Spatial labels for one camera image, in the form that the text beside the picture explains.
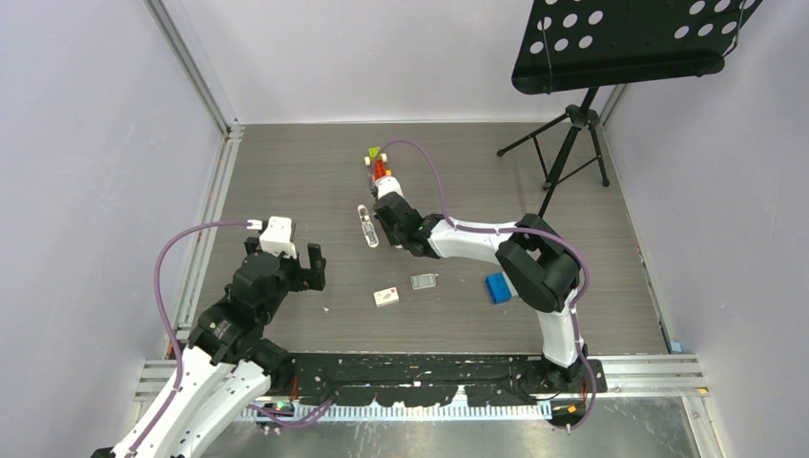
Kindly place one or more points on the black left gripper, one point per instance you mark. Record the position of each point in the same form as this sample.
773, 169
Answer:
307, 278

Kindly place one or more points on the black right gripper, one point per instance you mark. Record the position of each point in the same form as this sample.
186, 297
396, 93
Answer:
392, 240

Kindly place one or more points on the white staple box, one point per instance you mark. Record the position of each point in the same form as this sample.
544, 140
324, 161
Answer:
386, 297

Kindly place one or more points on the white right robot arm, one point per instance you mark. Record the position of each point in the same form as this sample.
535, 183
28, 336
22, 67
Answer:
543, 271

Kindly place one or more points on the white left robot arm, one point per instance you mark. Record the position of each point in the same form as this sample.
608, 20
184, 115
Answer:
227, 363

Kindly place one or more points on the red green toy brick car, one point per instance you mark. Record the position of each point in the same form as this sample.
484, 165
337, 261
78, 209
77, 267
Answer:
376, 161

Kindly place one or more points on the blue green white brick block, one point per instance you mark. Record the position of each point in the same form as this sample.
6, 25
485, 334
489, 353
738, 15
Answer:
499, 288

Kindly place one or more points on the black music stand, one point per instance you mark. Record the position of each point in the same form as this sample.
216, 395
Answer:
587, 45

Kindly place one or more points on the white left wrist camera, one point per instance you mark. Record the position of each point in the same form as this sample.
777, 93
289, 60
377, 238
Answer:
275, 236

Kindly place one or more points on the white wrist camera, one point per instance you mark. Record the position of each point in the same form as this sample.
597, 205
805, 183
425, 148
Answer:
386, 186
275, 236

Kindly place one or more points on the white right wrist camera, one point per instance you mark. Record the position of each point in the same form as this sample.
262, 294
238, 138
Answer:
386, 186

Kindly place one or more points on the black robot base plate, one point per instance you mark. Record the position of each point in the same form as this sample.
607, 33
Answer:
421, 380

